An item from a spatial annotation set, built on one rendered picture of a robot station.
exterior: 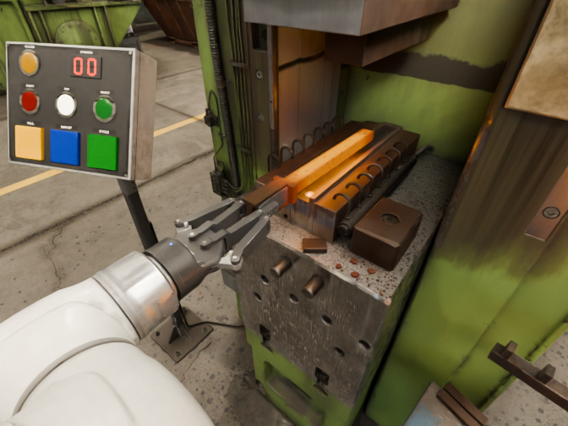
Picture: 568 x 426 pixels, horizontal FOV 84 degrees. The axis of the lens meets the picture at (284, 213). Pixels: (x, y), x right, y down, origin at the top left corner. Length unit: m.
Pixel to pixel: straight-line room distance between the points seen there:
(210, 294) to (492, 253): 1.34
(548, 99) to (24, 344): 0.62
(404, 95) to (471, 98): 0.16
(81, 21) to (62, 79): 4.49
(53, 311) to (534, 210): 0.64
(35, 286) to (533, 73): 2.15
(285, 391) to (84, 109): 1.06
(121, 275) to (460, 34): 0.83
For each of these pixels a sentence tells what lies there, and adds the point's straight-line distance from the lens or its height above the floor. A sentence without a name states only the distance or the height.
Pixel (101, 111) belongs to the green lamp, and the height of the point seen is 1.09.
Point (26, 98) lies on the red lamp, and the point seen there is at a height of 1.10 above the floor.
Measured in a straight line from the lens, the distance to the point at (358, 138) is 0.73.
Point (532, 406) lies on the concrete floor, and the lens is 1.72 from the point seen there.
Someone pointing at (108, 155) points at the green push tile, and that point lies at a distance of 0.81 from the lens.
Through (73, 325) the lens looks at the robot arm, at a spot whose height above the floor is 1.09.
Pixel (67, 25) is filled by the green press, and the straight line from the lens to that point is 5.32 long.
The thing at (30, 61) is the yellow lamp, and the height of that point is 1.17.
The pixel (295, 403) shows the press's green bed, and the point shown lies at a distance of 1.26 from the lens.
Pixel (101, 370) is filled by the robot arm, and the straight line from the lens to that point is 0.29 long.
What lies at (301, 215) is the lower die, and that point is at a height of 0.95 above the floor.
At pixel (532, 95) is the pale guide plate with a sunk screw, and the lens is 0.54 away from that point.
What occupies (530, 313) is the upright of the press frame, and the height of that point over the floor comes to 0.83.
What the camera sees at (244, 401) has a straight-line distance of 1.44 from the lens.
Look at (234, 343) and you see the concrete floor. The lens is 1.55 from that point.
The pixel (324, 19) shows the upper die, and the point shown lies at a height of 1.28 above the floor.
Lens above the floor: 1.34
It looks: 39 degrees down
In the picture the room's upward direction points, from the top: straight up
